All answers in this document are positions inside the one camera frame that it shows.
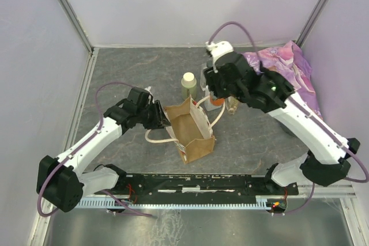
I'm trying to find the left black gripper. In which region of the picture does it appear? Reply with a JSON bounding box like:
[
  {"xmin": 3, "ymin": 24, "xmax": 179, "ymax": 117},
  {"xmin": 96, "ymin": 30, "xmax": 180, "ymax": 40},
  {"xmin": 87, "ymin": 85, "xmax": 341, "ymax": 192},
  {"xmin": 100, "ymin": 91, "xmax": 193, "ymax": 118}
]
[{"xmin": 136, "ymin": 100, "xmax": 171, "ymax": 131}]

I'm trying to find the brown canvas tote bag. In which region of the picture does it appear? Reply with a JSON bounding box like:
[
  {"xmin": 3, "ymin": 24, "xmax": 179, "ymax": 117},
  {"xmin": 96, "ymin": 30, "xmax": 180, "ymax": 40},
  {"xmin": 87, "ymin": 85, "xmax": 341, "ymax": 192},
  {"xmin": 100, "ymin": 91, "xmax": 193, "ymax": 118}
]
[{"xmin": 145, "ymin": 96, "xmax": 225, "ymax": 164}]

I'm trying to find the amber bottle white cap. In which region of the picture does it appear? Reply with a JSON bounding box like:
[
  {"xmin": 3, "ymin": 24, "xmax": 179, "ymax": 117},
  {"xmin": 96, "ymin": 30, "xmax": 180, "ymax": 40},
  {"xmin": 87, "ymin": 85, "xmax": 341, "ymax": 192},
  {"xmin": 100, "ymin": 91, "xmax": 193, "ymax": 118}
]
[{"xmin": 225, "ymin": 96, "xmax": 239, "ymax": 115}]

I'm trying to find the clear bottle dark cap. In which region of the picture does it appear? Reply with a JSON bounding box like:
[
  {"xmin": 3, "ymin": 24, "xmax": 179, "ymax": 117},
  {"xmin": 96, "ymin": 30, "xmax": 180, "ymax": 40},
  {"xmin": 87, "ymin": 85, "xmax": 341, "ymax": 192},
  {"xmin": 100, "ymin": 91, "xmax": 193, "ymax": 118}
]
[{"xmin": 199, "ymin": 63, "xmax": 208, "ymax": 91}]

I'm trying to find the cream lid green jar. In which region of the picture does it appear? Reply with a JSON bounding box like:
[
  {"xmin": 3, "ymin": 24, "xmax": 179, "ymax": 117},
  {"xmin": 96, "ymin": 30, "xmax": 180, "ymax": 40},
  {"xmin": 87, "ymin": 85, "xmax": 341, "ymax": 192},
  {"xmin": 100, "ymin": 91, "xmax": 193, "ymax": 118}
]
[{"xmin": 181, "ymin": 72, "xmax": 197, "ymax": 100}]

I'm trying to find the purple pink patterned cloth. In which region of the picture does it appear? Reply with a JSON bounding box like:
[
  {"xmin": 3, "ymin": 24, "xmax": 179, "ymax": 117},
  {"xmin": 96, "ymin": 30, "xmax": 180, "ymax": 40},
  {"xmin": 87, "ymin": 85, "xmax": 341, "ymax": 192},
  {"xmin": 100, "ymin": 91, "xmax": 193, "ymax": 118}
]
[{"xmin": 243, "ymin": 41, "xmax": 322, "ymax": 117}]

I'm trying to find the white square bottle grey cap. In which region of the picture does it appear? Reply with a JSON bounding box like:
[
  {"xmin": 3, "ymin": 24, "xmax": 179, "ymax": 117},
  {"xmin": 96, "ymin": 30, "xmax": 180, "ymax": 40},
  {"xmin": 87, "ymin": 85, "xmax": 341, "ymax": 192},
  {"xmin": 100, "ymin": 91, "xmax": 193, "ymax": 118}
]
[{"xmin": 204, "ymin": 90, "xmax": 221, "ymax": 112}]

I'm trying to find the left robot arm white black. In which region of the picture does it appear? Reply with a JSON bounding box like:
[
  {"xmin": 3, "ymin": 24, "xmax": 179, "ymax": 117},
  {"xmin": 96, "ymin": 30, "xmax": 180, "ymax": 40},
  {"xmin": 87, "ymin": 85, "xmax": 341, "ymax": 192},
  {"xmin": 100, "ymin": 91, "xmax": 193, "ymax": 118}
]
[{"xmin": 36, "ymin": 87, "xmax": 171, "ymax": 217}]

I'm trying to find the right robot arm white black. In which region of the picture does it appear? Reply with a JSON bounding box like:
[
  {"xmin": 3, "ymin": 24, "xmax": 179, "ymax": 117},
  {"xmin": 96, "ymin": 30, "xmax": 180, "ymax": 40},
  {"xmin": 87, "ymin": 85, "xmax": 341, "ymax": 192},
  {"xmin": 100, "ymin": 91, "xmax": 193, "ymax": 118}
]
[{"xmin": 204, "ymin": 50, "xmax": 360, "ymax": 195}]

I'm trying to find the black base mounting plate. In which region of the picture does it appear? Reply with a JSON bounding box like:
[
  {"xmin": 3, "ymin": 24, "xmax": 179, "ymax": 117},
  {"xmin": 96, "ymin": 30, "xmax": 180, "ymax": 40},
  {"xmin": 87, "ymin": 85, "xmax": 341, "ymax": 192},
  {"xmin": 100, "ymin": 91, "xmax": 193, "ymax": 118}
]
[{"xmin": 108, "ymin": 173, "xmax": 299, "ymax": 203}]

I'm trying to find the dark blue object under cloth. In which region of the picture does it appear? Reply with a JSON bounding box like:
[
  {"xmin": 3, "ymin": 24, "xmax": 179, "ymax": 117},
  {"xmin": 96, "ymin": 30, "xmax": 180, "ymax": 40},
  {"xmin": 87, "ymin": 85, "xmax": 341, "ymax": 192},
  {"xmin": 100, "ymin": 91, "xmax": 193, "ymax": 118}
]
[{"xmin": 279, "ymin": 123, "xmax": 295, "ymax": 137}]

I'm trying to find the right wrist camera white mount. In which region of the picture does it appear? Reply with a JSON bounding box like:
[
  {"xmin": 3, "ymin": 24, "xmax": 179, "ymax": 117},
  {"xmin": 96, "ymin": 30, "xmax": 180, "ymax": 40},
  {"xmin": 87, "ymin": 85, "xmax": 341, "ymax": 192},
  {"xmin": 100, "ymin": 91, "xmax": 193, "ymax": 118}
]
[{"xmin": 205, "ymin": 41, "xmax": 234, "ymax": 67}]

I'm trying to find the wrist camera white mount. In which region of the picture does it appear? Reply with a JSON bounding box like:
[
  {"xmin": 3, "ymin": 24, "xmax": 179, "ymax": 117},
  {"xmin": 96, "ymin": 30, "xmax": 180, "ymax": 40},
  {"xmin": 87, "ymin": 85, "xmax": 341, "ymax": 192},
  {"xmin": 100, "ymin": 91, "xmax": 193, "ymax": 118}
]
[
  {"xmin": 205, "ymin": 41, "xmax": 234, "ymax": 67},
  {"xmin": 145, "ymin": 86, "xmax": 153, "ymax": 96}
]

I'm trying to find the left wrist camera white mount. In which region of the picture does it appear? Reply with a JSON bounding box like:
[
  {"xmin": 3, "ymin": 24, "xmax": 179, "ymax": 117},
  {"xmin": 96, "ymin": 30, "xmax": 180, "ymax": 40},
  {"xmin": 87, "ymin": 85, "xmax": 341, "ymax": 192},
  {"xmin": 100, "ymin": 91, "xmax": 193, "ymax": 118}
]
[{"xmin": 145, "ymin": 86, "xmax": 153, "ymax": 96}]

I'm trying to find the light blue slotted cable duct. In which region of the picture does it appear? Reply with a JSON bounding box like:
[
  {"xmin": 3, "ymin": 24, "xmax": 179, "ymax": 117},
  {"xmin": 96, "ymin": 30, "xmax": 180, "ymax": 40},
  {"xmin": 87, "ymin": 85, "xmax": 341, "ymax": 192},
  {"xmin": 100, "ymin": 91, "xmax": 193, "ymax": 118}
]
[{"xmin": 77, "ymin": 194, "xmax": 272, "ymax": 210}]

